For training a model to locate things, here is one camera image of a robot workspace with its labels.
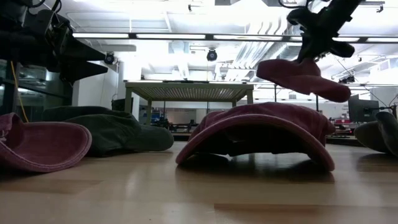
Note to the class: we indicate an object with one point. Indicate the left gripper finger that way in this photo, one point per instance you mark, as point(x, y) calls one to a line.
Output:
point(81, 71)
point(82, 53)

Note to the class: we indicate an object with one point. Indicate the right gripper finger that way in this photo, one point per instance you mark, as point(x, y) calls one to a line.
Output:
point(318, 42)
point(306, 45)

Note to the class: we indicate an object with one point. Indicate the pink cloth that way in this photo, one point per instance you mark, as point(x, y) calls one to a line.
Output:
point(295, 76)

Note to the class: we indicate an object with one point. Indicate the dark grey baseball cap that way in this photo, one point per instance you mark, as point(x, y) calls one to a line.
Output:
point(118, 133)
point(373, 133)

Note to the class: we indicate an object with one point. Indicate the maroon baseball cap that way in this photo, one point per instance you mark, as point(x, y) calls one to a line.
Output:
point(46, 146)
point(264, 115)

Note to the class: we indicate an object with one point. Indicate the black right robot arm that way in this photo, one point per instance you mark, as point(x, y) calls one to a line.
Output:
point(339, 12)

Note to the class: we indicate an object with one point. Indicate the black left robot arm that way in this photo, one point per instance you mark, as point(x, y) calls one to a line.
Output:
point(12, 46)

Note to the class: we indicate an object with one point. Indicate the black round ceiling spotlight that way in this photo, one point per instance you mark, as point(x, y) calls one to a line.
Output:
point(212, 55)
point(109, 58)

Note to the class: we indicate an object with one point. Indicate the black ceiling spotlight cluster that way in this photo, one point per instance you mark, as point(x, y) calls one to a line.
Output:
point(348, 80)

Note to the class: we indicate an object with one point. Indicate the black box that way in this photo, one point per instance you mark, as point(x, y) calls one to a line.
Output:
point(121, 105)

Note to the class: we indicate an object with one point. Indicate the black ceiling track fixture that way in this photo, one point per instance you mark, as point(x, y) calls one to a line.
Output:
point(373, 3)

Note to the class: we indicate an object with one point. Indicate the black computer monitor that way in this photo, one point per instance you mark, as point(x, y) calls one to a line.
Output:
point(362, 110)

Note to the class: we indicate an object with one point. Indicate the long overhead light bar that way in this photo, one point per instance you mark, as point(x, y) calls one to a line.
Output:
point(171, 36)

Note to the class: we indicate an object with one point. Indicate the pale green mesh stand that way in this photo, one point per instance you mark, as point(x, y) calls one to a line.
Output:
point(186, 91)

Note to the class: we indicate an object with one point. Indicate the background robot workbench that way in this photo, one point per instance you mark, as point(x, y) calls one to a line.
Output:
point(174, 126)

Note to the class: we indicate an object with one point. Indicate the black aluminium table frame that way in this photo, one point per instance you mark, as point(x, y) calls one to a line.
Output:
point(339, 140)

